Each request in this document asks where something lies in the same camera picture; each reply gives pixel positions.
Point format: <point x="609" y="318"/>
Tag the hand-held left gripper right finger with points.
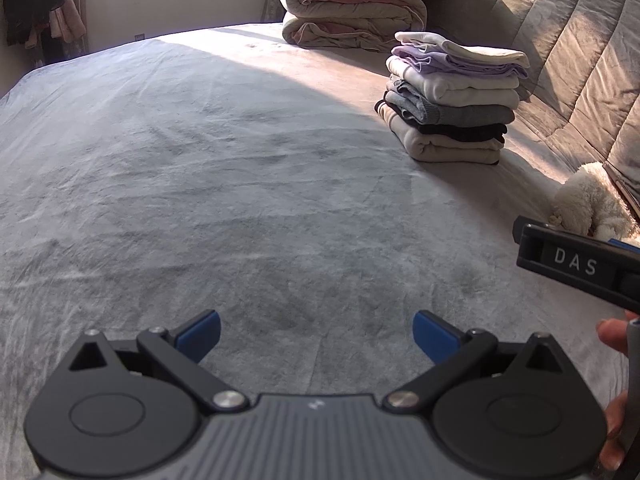
<point x="435" y="335"/>

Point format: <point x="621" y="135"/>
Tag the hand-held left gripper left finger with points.
<point x="197" y="337"/>

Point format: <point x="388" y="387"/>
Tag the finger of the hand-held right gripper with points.
<point x="625" y="244"/>

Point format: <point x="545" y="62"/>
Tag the hanging dark and pink clothes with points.
<point x="35" y="5"/>

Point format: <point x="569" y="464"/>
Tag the person's right hand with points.
<point x="612" y="332"/>

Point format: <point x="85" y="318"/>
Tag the white plush toy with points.
<point x="590" y="200"/>

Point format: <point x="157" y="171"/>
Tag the folded black garment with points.
<point x="460" y="133"/>

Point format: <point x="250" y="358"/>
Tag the folded grey sweater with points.
<point x="465" y="114"/>

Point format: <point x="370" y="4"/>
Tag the folded cream garment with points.
<point x="470" y="91"/>

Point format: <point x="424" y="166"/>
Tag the beige quilted headboard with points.
<point x="560" y="35"/>

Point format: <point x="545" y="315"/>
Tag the folded purple garment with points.
<point x="450" y="65"/>

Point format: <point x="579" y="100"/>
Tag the folded beige and pink quilt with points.
<point x="350" y="5"/>

